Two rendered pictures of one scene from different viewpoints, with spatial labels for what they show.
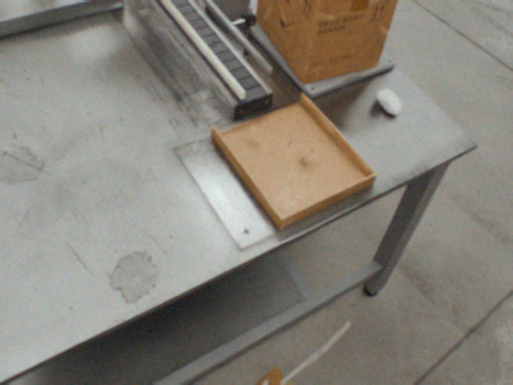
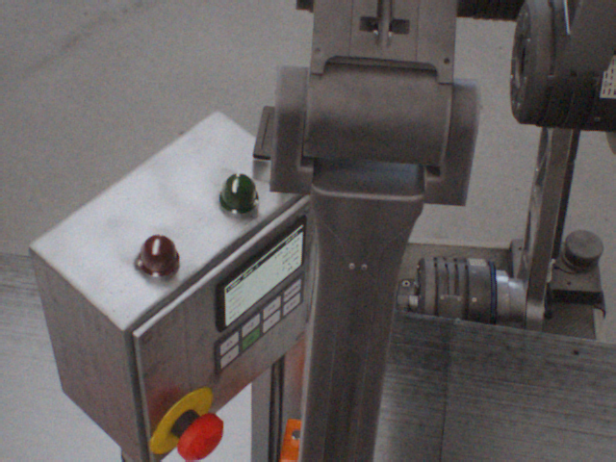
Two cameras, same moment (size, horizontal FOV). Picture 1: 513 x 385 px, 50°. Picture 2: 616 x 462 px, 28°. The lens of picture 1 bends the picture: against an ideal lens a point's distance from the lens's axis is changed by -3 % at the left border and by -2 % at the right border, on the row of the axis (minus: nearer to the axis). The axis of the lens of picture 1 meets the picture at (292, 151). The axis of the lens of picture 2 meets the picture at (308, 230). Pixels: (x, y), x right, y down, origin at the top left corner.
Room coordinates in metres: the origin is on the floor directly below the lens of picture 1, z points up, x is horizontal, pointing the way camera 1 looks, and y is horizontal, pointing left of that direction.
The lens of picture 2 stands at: (1.31, 0.95, 2.13)
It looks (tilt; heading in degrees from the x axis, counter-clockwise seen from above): 53 degrees down; 318
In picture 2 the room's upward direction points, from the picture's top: 4 degrees clockwise
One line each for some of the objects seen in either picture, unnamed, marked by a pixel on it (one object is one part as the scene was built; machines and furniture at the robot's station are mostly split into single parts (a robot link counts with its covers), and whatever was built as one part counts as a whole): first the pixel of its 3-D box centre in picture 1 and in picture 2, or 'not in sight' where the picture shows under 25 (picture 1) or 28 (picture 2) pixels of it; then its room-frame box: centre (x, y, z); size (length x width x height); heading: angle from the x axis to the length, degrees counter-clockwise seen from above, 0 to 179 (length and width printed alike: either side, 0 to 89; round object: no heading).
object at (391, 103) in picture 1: (388, 101); not in sight; (1.11, -0.22, 0.85); 0.08 x 0.07 x 0.04; 8
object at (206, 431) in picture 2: not in sight; (196, 433); (1.66, 0.72, 1.32); 0.04 x 0.03 x 0.04; 97
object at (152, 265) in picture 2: not in sight; (158, 253); (1.71, 0.71, 1.49); 0.03 x 0.03 x 0.02
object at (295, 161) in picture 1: (292, 154); not in sight; (0.86, 0.00, 0.85); 0.30 x 0.26 x 0.04; 42
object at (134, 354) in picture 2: not in sight; (183, 295); (1.73, 0.68, 1.38); 0.17 x 0.10 x 0.19; 97
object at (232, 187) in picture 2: not in sight; (239, 192); (1.72, 0.64, 1.49); 0.03 x 0.03 x 0.02
